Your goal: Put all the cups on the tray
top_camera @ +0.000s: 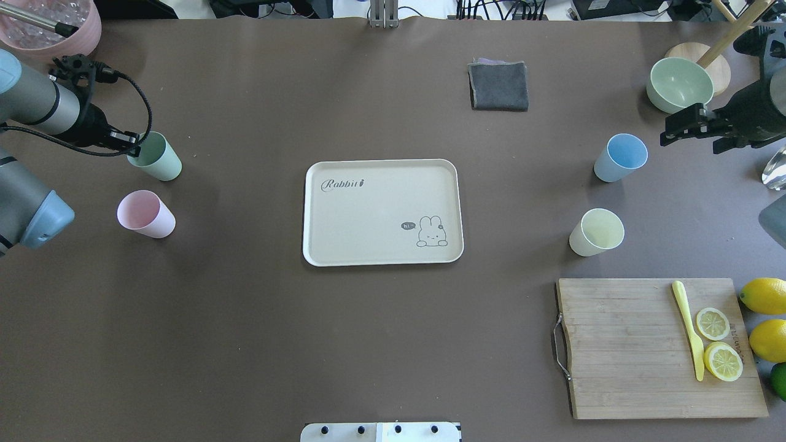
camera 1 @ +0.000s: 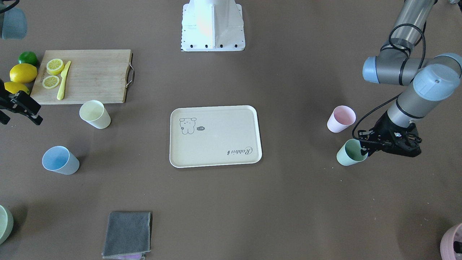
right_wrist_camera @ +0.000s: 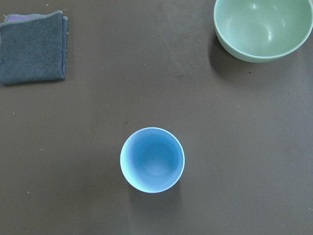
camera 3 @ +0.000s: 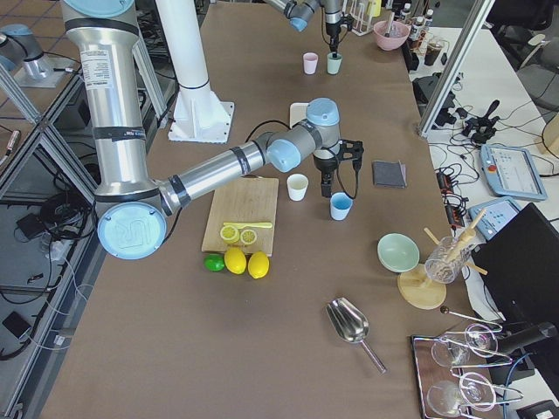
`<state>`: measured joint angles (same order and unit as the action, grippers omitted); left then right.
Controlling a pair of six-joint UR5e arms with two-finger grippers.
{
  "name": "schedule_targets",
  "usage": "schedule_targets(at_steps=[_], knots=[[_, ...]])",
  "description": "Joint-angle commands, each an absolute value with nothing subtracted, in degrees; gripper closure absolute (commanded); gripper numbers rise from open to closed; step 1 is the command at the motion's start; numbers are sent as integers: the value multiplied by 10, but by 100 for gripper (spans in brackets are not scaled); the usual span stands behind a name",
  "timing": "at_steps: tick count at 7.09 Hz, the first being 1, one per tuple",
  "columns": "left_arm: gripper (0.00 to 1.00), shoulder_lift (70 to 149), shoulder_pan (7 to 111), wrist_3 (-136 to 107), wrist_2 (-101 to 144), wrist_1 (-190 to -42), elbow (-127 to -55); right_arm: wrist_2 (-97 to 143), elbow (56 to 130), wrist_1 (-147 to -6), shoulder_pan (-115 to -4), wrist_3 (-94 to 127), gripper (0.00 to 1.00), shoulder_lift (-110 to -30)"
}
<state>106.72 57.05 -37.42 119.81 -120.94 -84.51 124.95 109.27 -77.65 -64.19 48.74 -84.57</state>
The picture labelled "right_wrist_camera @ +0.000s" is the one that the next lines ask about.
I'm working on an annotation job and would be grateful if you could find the blue cup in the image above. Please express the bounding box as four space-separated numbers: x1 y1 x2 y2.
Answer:
120 127 185 193

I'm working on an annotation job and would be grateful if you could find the green bowl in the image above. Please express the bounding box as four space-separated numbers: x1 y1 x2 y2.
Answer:
213 0 313 63

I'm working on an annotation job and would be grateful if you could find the dark grey folded cloth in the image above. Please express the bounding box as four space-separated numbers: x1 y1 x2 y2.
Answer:
0 10 68 86

